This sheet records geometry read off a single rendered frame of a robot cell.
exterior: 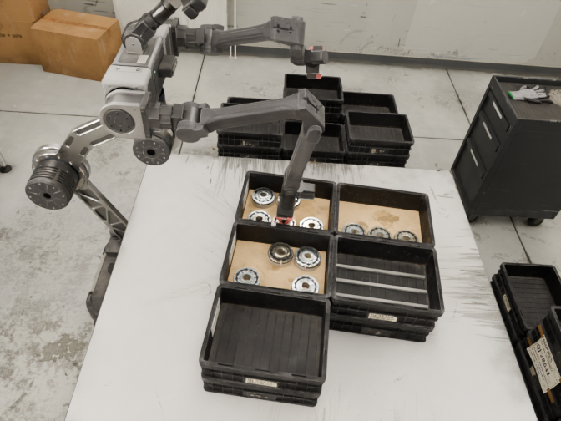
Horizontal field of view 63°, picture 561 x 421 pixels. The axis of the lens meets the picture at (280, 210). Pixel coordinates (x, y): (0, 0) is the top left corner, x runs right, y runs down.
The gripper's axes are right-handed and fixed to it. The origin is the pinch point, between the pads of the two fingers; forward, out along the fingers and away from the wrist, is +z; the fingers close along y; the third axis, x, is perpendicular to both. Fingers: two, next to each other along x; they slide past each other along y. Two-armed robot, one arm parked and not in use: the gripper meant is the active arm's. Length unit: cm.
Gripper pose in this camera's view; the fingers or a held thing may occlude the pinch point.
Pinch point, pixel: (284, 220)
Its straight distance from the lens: 191.0
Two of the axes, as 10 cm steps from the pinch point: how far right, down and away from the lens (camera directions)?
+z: -1.1, 6.9, 7.1
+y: 1.3, -7.0, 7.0
